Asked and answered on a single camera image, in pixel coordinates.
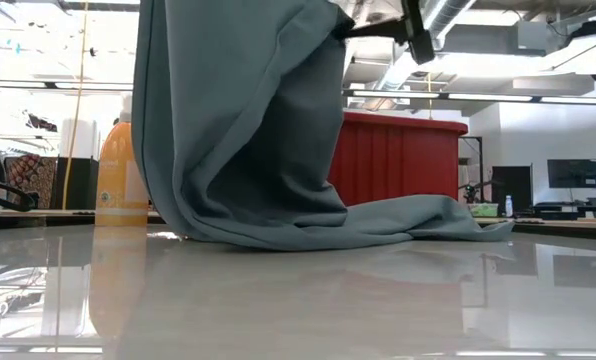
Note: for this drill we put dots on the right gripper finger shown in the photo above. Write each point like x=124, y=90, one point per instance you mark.
x=383, y=27
x=385, y=35

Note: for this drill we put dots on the grey-green garment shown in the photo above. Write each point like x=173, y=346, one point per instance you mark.
x=238, y=125

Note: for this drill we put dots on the red plastic laundry bin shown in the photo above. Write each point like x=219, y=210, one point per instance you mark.
x=403, y=160

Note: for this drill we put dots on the ceiling light strip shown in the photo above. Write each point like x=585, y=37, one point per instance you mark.
x=490, y=97
x=93, y=86
x=578, y=100
x=395, y=94

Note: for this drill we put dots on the small black tripod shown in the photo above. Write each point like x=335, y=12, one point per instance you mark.
x=472, y=192

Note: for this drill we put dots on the black computer monitor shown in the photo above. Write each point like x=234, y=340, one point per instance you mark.
x=512, y=187
x=573, y=173

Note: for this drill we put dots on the pale green box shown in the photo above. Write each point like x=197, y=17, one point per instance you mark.
x=484, y=210

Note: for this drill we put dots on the clear water bottle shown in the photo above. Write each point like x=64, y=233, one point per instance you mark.
x=509, y=207

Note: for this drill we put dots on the orange spray bottle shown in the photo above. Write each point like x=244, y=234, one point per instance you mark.
x=120, y=175

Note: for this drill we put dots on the white cylinder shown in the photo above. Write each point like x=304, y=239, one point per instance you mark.
x=78, y=140

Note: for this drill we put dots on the black box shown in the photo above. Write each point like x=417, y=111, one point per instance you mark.
x=80, y=182

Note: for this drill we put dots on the colourful patterned cloth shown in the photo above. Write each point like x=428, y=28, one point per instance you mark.
x=30, y=180

